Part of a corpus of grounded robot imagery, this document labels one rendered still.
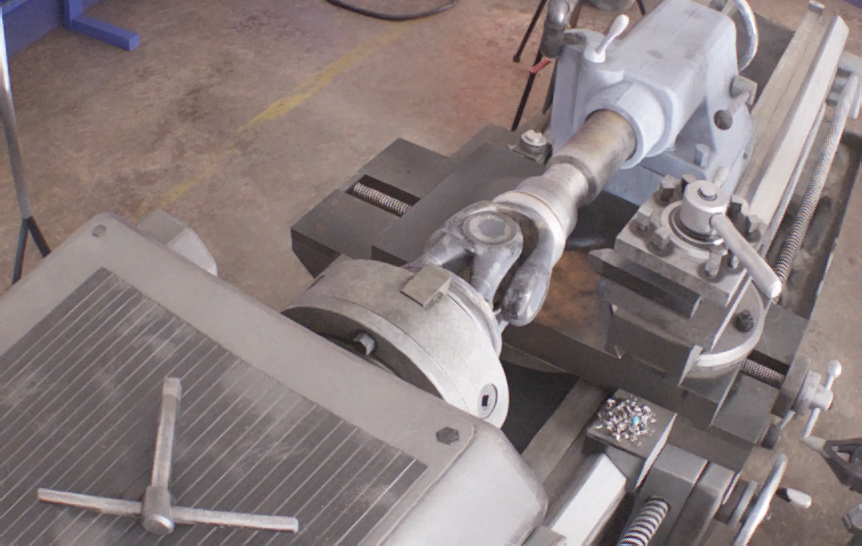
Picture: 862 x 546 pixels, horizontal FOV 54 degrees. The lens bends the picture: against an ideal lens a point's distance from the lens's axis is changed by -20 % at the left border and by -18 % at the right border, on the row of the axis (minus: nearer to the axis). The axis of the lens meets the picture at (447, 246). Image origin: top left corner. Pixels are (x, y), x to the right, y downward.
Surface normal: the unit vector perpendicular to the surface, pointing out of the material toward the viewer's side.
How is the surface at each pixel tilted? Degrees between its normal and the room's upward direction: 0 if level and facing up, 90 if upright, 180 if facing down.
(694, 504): 90
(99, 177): 0
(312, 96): 0
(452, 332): 32
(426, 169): 0
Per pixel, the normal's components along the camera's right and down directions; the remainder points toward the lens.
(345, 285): -0.25, -0.84
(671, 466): 0.07, -0.76
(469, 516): 0.65, -0.26
